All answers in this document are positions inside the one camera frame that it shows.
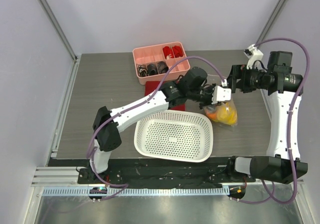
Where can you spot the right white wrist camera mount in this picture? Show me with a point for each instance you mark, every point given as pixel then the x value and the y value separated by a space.
pixel 253 54

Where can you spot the dark brown rolled item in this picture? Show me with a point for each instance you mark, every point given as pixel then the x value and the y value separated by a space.
pixel 162 67

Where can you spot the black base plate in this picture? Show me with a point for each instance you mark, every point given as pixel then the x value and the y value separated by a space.
pixel 146 173

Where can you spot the aluminium frame post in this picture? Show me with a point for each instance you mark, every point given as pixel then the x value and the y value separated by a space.
pixel 53 20
pixel 279 5

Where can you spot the left aluminium frame post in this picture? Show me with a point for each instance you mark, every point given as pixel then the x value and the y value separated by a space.
pixel 53 20

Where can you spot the black white patterned item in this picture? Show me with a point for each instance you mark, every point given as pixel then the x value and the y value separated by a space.
pixel 142 70

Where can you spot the white slotted cable duct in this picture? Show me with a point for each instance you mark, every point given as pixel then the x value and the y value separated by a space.
pixel 96 191

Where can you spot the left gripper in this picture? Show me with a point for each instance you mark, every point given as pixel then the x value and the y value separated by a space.
pixel 210 88

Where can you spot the right aluminium frame post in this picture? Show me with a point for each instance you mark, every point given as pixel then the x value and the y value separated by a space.
pixel 279 5

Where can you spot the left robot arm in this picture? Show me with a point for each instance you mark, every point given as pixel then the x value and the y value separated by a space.
pixel 108 124

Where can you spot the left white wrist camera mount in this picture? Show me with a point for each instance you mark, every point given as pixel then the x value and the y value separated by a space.
pixel 221 93

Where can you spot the dark grey rolled item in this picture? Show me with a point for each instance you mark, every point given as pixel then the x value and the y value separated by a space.
pixel 151 69

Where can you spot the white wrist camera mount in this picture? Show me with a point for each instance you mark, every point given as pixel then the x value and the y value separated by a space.
pixel 221 93
pixel 253 54

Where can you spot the red item in organizer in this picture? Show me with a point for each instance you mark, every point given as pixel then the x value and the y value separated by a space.
pixel 177 51
pixel 167 52

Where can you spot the yellow banana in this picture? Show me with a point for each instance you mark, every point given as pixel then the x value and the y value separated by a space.
pixel 226 113

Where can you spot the folded red cloth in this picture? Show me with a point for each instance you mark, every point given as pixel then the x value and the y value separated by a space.
pixel 150 86

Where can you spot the white perforated plastic basket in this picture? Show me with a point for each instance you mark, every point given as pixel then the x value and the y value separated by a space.
pixel 175 135

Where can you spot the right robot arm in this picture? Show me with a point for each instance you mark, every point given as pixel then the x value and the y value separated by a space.
pixel 282 162

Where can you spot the pink divided organizer box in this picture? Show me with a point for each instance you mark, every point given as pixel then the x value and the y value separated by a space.
pixel 152 62

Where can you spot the orange fruit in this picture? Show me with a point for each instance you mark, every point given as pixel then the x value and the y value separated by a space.
pixel 212 115

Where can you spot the clear zip top bag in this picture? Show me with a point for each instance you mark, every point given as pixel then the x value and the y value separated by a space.
pixel 214 79

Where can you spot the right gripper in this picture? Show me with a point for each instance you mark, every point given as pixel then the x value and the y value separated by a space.
pixel 236 78

